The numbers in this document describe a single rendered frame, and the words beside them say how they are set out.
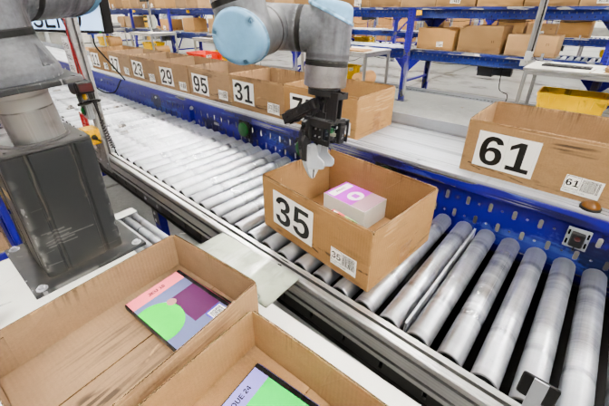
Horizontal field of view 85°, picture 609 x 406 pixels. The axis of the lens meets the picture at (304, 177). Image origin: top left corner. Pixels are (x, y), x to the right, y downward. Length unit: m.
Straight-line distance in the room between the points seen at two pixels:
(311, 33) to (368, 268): 0.51
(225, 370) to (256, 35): 0.58
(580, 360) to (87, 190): 1.11
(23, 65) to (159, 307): 0.55
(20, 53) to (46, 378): 0.61
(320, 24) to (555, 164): 0.73
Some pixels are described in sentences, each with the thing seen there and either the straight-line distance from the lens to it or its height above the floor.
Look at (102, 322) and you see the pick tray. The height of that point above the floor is 0.76.
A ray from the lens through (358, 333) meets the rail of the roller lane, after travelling 0.82.
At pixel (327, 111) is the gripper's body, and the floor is 1.15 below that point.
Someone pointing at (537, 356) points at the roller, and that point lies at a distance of 0.85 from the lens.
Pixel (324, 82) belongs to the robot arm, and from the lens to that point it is 0.70.
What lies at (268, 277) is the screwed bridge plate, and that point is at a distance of 0.86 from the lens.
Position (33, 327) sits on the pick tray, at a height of 0.82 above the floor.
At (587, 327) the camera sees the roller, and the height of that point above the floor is 0.75.
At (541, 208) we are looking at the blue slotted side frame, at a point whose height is 0.86.
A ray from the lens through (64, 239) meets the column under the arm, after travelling 1.00.
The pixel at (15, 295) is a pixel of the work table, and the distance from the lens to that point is 1.05.
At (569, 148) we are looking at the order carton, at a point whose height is 1.02.
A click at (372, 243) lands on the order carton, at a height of 0.89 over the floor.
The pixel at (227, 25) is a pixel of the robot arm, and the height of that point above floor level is 1.32.
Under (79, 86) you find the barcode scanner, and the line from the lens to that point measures 1.60.
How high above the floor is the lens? 1.34
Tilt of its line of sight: 27 degrees down
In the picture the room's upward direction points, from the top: straight up
